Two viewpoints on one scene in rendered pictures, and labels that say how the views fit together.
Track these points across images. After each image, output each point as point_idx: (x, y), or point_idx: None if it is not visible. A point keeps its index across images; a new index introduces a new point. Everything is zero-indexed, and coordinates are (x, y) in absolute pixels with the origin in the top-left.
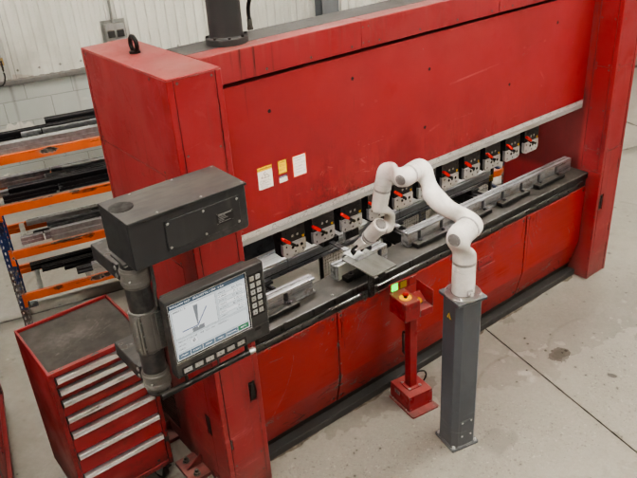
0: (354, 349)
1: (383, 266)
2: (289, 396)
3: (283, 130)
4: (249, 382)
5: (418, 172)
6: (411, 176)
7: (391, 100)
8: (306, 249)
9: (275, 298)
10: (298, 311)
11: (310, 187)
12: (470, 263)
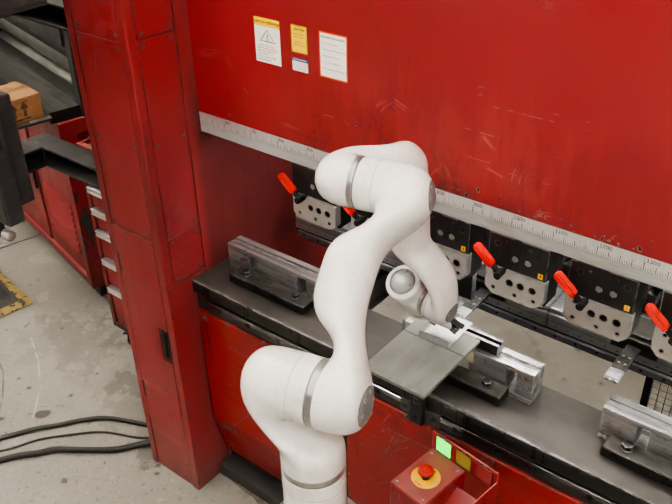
0: (377, 479)
1: (410, 376)
2: (258, 426)
3: None
4: (162, 330)
5: (356, 186)
6: (326, 181)
7: (602, 26)
8: None
9: (283, 270)
10: (286, 316)
11: (353, 118)
12: (284, 468)
